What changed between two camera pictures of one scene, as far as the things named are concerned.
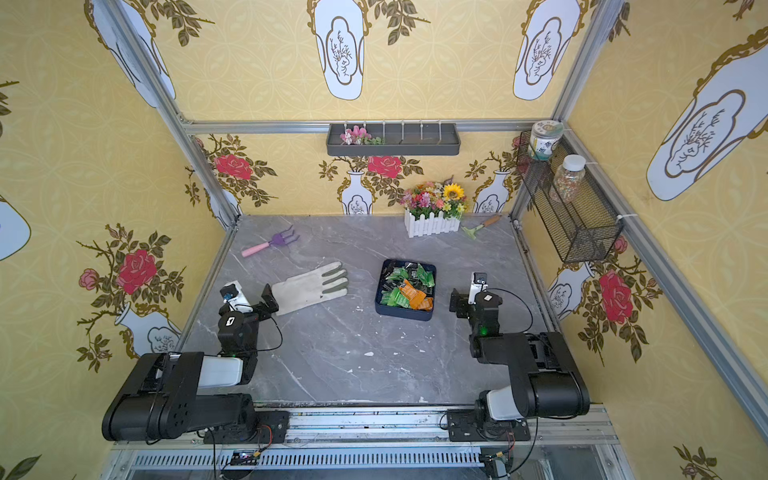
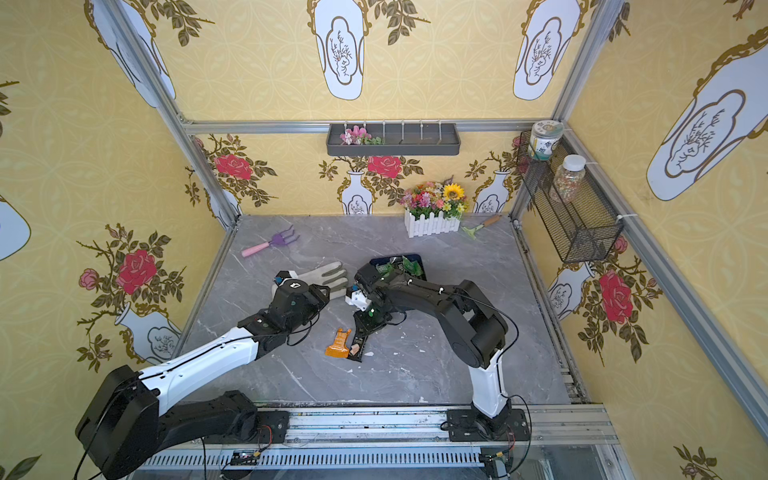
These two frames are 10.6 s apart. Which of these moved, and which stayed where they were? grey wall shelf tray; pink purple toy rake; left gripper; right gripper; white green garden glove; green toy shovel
Moved: left gripper; right gripper
Stayed: green toy shovel; grey wall shelf tray; white green garden glove; pink purple toy rake
